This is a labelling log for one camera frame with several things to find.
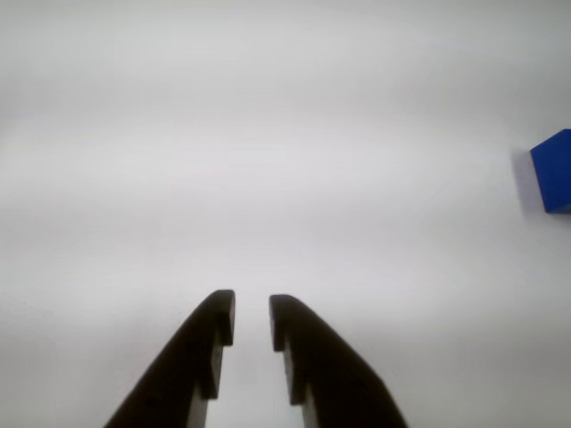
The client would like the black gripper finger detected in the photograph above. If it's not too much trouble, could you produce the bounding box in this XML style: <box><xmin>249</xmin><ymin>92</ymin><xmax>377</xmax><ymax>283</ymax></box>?
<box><xmin>103</xmin><ymin>289</ymin><xmax>236</xmax><ymax>428</ymax></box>
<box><xmin>269</xmin><ymin>293</ymin><xmax>410</xmax><ymax>428</ymax></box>

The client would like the blue lego brick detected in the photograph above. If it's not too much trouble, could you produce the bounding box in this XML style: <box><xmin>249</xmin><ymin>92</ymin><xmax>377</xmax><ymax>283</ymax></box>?
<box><xmin>530</xmin><ymin>128</ymin><xmax>571</xmax><ymax>215</ymax></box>

